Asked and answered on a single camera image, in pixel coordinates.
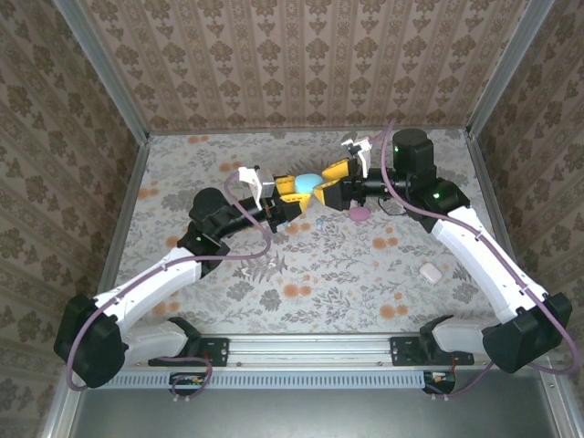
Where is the light blue earbud charging case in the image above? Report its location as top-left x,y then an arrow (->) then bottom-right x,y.
293,172 -> 323,195

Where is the floral printed tablecloth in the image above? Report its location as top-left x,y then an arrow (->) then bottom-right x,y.
93,129 -> 526,334

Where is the black controller board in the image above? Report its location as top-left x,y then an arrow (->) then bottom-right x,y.
423,370 -> 457,389
169,371 -> 206,389

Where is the grey metal panel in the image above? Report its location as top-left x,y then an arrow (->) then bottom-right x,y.
68,368 -> 571,438

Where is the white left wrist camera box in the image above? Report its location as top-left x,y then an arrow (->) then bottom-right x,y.
237,165 -> 277,212

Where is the purple cable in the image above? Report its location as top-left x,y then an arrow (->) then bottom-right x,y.
364,119 -> 579,402
66,175 -> 273,403

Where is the thin aluminium rail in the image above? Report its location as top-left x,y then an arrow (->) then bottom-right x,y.
148,127 -> 470,137

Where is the aluminium frame post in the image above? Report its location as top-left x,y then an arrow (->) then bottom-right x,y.
465,0 -> 558,138
51,0 -> 151,143

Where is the long aluminium base rail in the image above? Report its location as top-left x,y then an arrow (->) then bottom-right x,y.
68,332 -> 567,370

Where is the grey slotted cable duct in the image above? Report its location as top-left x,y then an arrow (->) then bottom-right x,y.
109,370 -> 428,390

